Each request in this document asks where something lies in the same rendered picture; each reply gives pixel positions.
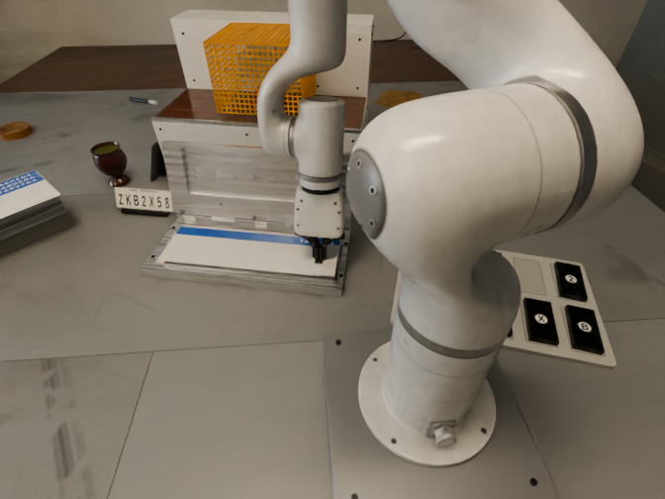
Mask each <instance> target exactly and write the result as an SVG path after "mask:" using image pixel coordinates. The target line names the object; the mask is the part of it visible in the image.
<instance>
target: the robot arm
mask: <svg viewBox="0 0 665 499"><path fill-rule="evenodd" d="M387 2H388V4H389V6H390V8H391V10H392V12H393V14H394V16H395V17H396V19H397V21H398V22H399V24H400V25H401V27H402V28H403V30H404V31H405V32H406V33H407V34H408V36H409V37H410V38H411V39H412V40H413V41H414V42H415V43H416V44H417V45H418V46H419V47H420V48H422V49H423V50H424V51H425V52H426V53H428V54H429V55H430V56H432V57H433V58H434V59H436V60H437V61H438V62H440V63H441V64H442V65H444V66H445V67H446V68H448V69H449V70H450V71H451V72H452V73H453V74H454V75H455V76H457V77H458V78H459V79H460V80H461V81H462V82H463V84H464V85H465V86H466V87H467V88H468V89H469V90H466V91H459V92H452V93H446V94H440V95H434V96H429V97H425V98H421V99H417V100H413V101H409V102H406V103H403V104H400V105H398V106H395V107H393V108H391V109H389V110H387V111H385V112H384V113H382V114H380V115H379V116H377V117H376V118H375V119H374V120H372V121H371V122H370V123H369V124H368V125H367V126H366V128H365V129H364V130H363V131H362V133H361V134H360V136H359V138H358V139H357V141H356V143H355V145H354V148H353V150H352V153H351V156H350V159H349V163H348V168H347V170H346V193H347V202H348V205H350V208H351V210H352V213H353V215H354V217H355V219H356V220H357V222H358V224H359V225H360V227H361V228H362V230H363V231H364V233H365V234H366V236H367V237H368V238H369V239H370V241H371V242H372V243H373V244H374V246H375V247H377V248H378V249H379V251H380V252H381V253H382V254H383V255H384V256H385V257H386V258H387V259H388V260H389V261H390V262H391V263H392V264H393V265H394V266H396V267H397V268H398V269H399V270H400V271H401V285H400V291H399V298H398V303H397V308H396V314H395V320H394V326H393V332H392V337H391V342H388V343H387V344H385V345H383V346H381V347H380V348H378V349H377V350H376V351H375V352H374V353H373V354H372V355H370V356H369V357H368V359H367V360H366V362H365V364H364V365H363V367H362V370H361V373H360V377H359V384H358V401H359V406H360V409H361V413H362V416H363V418H364V420H365V422H366V424H367V426H368V428H369V429H370V431H371V432H372V434H373V435H374V436H375V438H376V439H377V440H378V441H379V442H380V443H381V444H382V445H383V446H384V447H385V448H387V449H388V450H390V451H391V452H392V453H393V454H395V455H397V456H399V457H401V458H402V459H404V460H406V461H409V462H412V463H415V464H418V465H421V466H427V467H451V466H454V465H458V464H461V463H463V462H465V461H467V460H469V459H471V458H472V457H474V456H475V455H476V454H477V453H479V452H480V451H481V450H482V448H483V447H484V446H485V444H486V443H487V442H488V440H489V439H490V437H491V435H492V433H493V431H494V427H495V422H496V404H495V398H494V395H493V392H492V389H491V386H490V384H489V382H488V381H487V379H486V377H487V375H488V373H489V371H490V369H491V367H492V365H493V363H494V361H495V359H496V357H497V355H498V353H499V351H500V349H501V347H502V345H503V343H504V341H505V339H506V337H507V335H508V333H509V331H510V329H511V327H512V325H513V323H514V321H515V319H516V316H517V314H518V310H519V307H520V303H521V297H522V292H521V285H520V280H519V277H518V275H517V273H516V271H515V269H514V268H513V266H512V265H511V264H510V262H509V261H508V260H507V259H506V258H505V257H503V256H502V255H501V254H500V253H498V252H497V251H495V250H493V249H492V248H493V247H495V246H497V245H500V244H503V243H506V242H510V241H513V240H517V239H520V238H524V237H527V236H531V235H534V234H538V233H541V232H545V231H548V230H552V229H556V228H559V227H563V226H566V225H570V224H573V223H576V222H579V221H582V220H585V219H587V218H590V217H592V216H594V215H596V214H598V213H599V212H601V211H603V210H604V209H606V208H607V207H609V206H610V205H611V204H613V203H614V202H616V201H617V200H618V198H619V197H620V195H621V194H622V193H623V192H624V191H625V190H626V189H627V188H628V186H629V185H630V184H631V182H632V181H633V179H634V177H635V174H636V172H637V170H638V169H639V167H640V165H641V161H642V156H643V149H644V135H643V127H642V123H641V119H640V115H639V112H638V110H637V107H636V105H635V102H634V100H633V98H632V96H631V94H630V92H629V90H628V88H627V87H626V85H625V83H624V82H623V80H622V79H621V77H620V76H619V74H618V72H617V71H616V69H615V68H614V66H613V65H612V63H611V62H610V61H609V60H608V58H607V57H606V56H605V54H604V53H603V52H602V51H601V49H600V48H599V47H598V46H597V44H596V43H595V42H594V41H593V40H592V38H591V37H590V36H589V35H588V34H587V32H586V31H585V30H584V29H583V28H582V27H581V26H580V24H579V23H578V22H577V21H576V20H575V19H574V18H573V16H572V15H571V14H570V13H569V12H568V11H567V10H566V9H565V8H564V7H563V5H562V4H561V3H560V2H559V1H558V0H387ZM288 9H289V22H290V44H289V48H287V50H286V52H285V53H284V54H283V56H282V57H281V58H280V59H279V60H278V61H277V62H276V63H275V64H274V65H273V67H272V68H271V69H270V70H269V72H268V73H267V74H266V76H265V78H264V80H263V81H262V84H261V86H260V88H259V91H258V95H257V121H258V130H259V136H260V142H261V145H262V147H263V149H264V150H265V152H267V153H268V154H270V155H274V156H281V157H292V158H296V159H297V160H298V161H299V172H300V173H297V174H296V179H297V180H300V185H299V187H298V188H297V193H296V201H295V216H294V230H295V235H296V236H299V237H302V238H305V239H306V240H307V241H308V242H309V243H310V244H311V247H313V257H314V258H315V263H323V260H324V258H327V246H328V245H329V244H330V243H332V242H333V241H338V240H344V237H345V233H344V228H343V227H344V197H343V190H342V187H341V183H342V161H343V138H344V116H345V102H344V101H343V100H341V99H339V98H335V97H330V96H309V97H304V98H302V99H300V100H299V101H298V116H290V115H287V114H286V112H285V108H284V97H285V93H286V91H287V89H288V87H289V86H290V85H291V84H292V83H293V82H295V81H297V80H298V79H300V78H303V77H306V76H309V75H313V74H317V73H321V72H325V71H329V70H332V69H335V68H337V67H339V66H340V65H341V64H342V63H343V60H344V57H345V51H346V31H347V0H288ZM318 238H323V240H322V242H321V243H320V241H319V240H318Z"/></svg>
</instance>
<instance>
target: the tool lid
mask: <svg viewBox="0 0 665 499"><path fill-rule="evenodd" d="M161 146H162V152H163V157H164V162H165V168H166V173H167V179H168V184H169V189H170V195H171V200H172V206H173V211H174V213H182V212H183V211H184V210H188V211H193V212H194V215H205V216H211V217H212V221H222V222H233V223H235V222H236V218H241V219H252V220H253V219H254V218H255V216H259V217H266V220H267V221H275V222H286V226H287V227H291V228H294V216H295V201H296V193H297V188H298V187H299V185H300V183H299V182H298V181H297V180H296V174H297V173H300V172H299V161H298V160H297V159H296V158H292V157H281V156H274V155H270V154H268V153H267V152H265V150H264V149H263V147H254V146H238V145H223V144H207V143H192V142H177V141H163V142H161ZM350 156H351V152H345V151H344V152H343V161H342V183H341V187H342V190H343V197H344V226H345V227H347V228H350V224H351V208H350V205H348V202H347V193H346V170H347V168H348V163H349V159H350ZM196 167H198V168H200V169H201V170H202V172H203V174H202V175H201V176H199V175H197V174H196V173H195V168H196ZM215 169H219V170H220V171H221V172H222V174H223V176H222V177H218V176H217V175H216V174H215ZM237 170H238V171H240V172H241V173H242V178H241V179H238V178H236V176H235V171H237ZM256 172H260V173H261V174H262V175H263V179H262V180H257V179H256V178H255V173H256ZM277 173H280V174H282V175H283V177H284V180H283V181H281V182H279V181H277V180H276V178H275V175H276V174H277Z"/></svg>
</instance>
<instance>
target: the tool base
mask: <svg viewBox="0 0 665 499"><path fill-rule="evenodd" d="M176 216H179V217H178V219H177V220H176V221H175V222H174V223H173V224H172V225H171V227H170V228H169V230H168V231H167V232H166V234H165V235H164V237H163V238H162V239H161V241H160V242H159V244H158V245H157V246H156V248H155V249H154V251H153V252H152V253H151V255H150V256H149V258H148V259H147V260H146V262H145V263H144V264H143V266H142V268H141V272H142V275H143V276H145V277H155V278H165V279H174V280H184V281H194V282H204V283H214V284H223V285H232V286H242V287H252V288H262V289H271V290H281V291H291V292H301V293H311V294H320V295H330V296H339V297H340V296H341V291H342V284H343V279H344V272H345V266H346V259H347V253H348V246H349V240H350V230H351V228H347V227H343V228H344V233H345V237H344V240H340V246H341V247H342V255H341V261H340V267H339V273H338V279H337V283H331V282H322V281H312V280H302V279H292V278H282V277H271V276H261V275H251V274H241V273H231V272H221V271H212V270H202V269H191V268H181V267H171V266H164V264H163V263H157V262H156V261H157V259H158V258H159V256H160V255H161V253H162V252H163V251H164V249H165V248H166V246H167V245H168V243H169V242H170V240H171V239H172V237H173V236H174V235H175V233H176V232H177V230H178V229H179V227H182V226H183V227H194V228H206V229H217V230H228V231H240V232H251V233H262V234H273V235H285V236H296V235H295V230H294V228H291V227H287V226H286V222H275V221H267V220H266V217H259V216H257V217H256V219H255V220H252V219H241V218H236V222H235V223H233V222H222V221H212V217H211V216H205V215H194V212H193V211H188V210H186V211H185V212H184V214H181V213H177V214H176ZM172 227H175V228H174V229H172ZM296 237H299V236H296ZM344 243H348V245H345V244H344ZM152 255H154V257H151V256H152ZM340 274H342V275H343V277H339V275H340Z"/></svg>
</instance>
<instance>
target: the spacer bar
mask: <svg viewBox="0 0 665 499"><path fill-rule="evenodd" d="M339 247H340V246H338V245H328V246H327V258H324V260H323V264H322V269H321V273H320V276H325V277H334V275H335V269H336V264H337V258H338V252H339Z"/></svg>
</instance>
